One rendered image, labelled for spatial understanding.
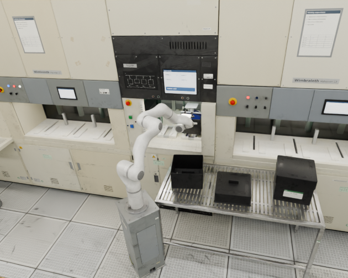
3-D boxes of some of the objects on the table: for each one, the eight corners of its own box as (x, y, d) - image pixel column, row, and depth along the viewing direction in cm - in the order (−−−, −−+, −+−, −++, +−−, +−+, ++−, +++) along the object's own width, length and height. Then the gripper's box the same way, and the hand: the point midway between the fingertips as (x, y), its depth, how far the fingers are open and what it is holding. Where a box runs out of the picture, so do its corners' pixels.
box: (272, 199, 222) (276, 175, 209) (273, 177, 245) (277, 154, 231) (310, 206, 213) (317, 182, 200) (308, 182, 236) (314, 159, 223)
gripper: (192, 118, 248) (197, 109, 262) (174, 116, 253) (179, 108, 267) (193, 125, 252) (197, 116, 266) (174, 123, 257) (180, 115, 271)
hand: (188, 113), depth 265 cm, fingers open, 6 cm apart
